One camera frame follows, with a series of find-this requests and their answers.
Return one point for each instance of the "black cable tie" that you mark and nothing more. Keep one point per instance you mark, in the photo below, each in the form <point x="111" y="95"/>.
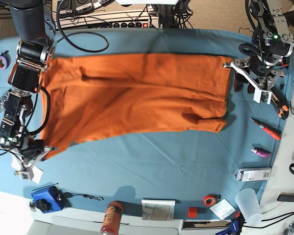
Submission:
<point x="45" y="187"/>

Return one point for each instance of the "orange t-shirt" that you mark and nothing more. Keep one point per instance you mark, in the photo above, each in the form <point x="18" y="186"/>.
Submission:
<point x="162" y="92"/>

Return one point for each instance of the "grey patterned notebook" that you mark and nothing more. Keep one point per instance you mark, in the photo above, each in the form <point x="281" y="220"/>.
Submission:
<point x="156" y="209"/>

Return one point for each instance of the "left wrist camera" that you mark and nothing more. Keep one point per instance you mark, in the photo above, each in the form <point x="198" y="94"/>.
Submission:
<point x="262" y="96"/>

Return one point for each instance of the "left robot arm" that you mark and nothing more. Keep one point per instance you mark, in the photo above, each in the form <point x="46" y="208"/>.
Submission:
<point x="271" y="43"/>

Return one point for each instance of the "orange black clamp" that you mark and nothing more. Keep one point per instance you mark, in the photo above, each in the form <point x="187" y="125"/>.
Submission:
<point x="285" y="61"/>

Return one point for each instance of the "purple glue tube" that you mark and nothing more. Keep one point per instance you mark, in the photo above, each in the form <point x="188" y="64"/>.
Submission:
<point x="261" y="153"/>

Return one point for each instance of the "black adapter box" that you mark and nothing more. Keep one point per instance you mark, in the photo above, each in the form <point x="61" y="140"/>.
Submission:
<point x="286" y="197"/>

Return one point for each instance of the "white square card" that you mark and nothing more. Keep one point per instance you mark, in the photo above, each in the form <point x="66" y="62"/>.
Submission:
<point x="223" y="209"/>

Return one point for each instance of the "translucent plastic cup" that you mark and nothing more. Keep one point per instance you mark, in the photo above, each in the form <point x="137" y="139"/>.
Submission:
<point x="248" y="204"/>

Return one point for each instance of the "red screwdriver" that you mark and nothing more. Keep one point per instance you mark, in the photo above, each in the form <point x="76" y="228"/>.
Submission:
<point x="267" y="129"/>

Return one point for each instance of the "orange black utility knife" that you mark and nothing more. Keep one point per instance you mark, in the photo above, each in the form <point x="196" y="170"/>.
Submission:
<point x="280" y="104"/>

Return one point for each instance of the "red tape roll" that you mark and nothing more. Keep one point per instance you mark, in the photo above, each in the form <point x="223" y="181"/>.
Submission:
<point x="210" y="199"/>

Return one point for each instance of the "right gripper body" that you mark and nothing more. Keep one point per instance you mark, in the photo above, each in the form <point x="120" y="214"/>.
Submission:
<point x="33" y="152"/>

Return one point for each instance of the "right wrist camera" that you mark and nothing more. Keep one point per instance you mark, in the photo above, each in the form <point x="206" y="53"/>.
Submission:
<point x="26" y="173"/>

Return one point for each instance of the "red cube block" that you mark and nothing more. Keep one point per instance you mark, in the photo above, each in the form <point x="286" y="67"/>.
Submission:
<point x="192" y="212"/>

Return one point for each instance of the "packaged item in blister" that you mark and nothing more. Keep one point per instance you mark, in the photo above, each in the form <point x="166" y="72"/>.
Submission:
<point x="252" y="174"/>

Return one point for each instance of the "blue clamp bottom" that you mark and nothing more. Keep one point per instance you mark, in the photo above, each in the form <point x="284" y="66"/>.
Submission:
<point x="235" y="226"/>

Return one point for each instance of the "white paper card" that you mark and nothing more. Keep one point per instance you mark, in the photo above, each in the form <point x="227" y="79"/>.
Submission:
<point x="36" y="175"/>

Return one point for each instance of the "blue table cloth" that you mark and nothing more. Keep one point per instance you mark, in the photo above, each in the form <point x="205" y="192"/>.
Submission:
<point x="184" y="166"/>

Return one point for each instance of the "blue box with knob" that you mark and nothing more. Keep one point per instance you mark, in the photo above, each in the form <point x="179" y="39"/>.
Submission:
<point x="48" y="199"/>

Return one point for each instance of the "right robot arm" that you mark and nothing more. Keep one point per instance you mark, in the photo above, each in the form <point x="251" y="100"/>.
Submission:
<point x="27" y="73"/>

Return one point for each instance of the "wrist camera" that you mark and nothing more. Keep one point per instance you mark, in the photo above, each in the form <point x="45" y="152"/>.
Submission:
<point x="26" y="173"/>
<point x="262" y="96"/>

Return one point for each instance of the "purple tape roll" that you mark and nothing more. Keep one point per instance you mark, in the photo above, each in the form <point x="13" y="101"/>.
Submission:
<point x="4" y="60"/>

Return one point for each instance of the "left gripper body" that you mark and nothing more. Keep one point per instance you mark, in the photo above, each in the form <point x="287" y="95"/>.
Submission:
<point x="260" y="77"/>

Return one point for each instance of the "orange drink bottle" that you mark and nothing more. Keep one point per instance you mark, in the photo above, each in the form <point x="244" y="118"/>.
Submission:
<point x="112" y="219"/>

